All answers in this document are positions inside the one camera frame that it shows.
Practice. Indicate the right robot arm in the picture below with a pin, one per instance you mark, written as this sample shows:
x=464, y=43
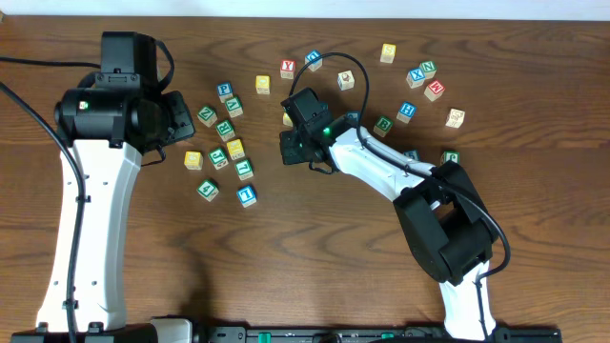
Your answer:
x=447, y=228

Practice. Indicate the green J block right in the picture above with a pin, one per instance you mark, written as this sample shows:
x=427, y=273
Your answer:
x=450, y=156

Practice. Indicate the yellow S block centre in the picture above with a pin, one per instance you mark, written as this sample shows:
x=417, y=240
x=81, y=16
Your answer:
x=287, y=120

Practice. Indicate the green R block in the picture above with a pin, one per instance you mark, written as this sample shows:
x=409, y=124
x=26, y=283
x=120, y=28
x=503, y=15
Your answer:
x=225, y=130

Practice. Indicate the yellow block top right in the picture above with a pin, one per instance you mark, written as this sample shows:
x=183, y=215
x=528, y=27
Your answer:
x=388, y=53

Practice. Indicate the red Y block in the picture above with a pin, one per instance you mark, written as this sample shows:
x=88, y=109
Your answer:
x=287, y=69

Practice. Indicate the white picture block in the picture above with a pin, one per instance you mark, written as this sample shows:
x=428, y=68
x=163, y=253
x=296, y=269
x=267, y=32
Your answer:
x=345, y=80
x=455, y=118

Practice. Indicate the blue D block top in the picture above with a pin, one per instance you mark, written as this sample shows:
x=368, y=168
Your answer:
x=314, y=60

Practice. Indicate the green N block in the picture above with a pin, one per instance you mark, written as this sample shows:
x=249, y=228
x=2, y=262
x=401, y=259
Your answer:
x=429, y=69

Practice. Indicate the white picture block right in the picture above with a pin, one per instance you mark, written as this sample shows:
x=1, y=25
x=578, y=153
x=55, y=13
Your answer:
x=455, y=118

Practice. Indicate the blue 5 block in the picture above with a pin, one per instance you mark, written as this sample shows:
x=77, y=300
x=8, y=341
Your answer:
x=413, y=154

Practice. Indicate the blue p block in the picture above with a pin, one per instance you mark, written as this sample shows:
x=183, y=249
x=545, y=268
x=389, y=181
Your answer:
x=352, y=115
x=224, y=91

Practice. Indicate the green B block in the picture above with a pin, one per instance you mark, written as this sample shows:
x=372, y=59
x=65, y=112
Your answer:
x=383, y=126

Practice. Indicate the blue P block left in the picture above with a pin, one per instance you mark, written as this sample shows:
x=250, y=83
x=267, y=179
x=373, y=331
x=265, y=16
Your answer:
x=224, y=91

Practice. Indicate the green Z block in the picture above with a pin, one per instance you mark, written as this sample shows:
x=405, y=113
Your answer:
x=207, y=115

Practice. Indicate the blue X block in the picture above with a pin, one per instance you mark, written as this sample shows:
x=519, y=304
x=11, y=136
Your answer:
x=415, y=78

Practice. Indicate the blue H block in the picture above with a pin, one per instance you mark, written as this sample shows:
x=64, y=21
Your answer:
x=406, y=112

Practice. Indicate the yellow K block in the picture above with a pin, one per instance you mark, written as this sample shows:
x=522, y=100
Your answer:
x=235, y=149

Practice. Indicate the green j block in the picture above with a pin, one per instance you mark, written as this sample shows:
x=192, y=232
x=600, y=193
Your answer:
x=218, y=158
x=450, y=156

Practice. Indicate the yellow O block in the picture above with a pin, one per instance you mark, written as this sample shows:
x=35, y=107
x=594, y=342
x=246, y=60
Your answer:
x=263, y=84

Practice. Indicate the green J block left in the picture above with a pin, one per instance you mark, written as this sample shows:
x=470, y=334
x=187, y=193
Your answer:
x=218, y=158

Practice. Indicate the green V block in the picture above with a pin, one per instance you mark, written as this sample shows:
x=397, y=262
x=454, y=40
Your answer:
x=234, y=106

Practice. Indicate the yellow C block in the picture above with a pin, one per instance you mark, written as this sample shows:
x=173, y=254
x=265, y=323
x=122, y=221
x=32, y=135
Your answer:
x=193, y=160

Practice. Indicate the blue P block centre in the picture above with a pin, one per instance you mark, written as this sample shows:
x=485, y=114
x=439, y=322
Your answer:
x=352, y=115

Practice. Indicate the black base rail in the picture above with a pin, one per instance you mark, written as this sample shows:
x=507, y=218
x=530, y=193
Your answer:
x=426, y=334

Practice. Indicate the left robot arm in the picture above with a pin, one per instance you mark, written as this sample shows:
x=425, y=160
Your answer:
x=85, y=300

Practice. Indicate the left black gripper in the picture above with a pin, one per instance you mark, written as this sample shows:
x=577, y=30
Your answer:
x=182, y=125

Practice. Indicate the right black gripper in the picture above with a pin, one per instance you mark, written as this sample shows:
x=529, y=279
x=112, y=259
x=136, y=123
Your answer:
x=290, y=155

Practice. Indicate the red M block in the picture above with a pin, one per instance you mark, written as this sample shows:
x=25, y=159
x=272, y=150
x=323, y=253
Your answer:
x=434, y=90

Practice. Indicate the white picture block centre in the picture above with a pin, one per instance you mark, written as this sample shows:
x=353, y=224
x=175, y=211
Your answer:
x=345, y=80

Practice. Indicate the green 4 block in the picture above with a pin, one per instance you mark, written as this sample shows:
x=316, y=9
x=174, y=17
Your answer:
x=208, y=190

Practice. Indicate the green L block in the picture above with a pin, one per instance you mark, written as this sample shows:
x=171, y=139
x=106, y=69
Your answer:
x=244, y=169

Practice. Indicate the blue T block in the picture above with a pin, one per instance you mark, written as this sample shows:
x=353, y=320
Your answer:
x=246, y=196

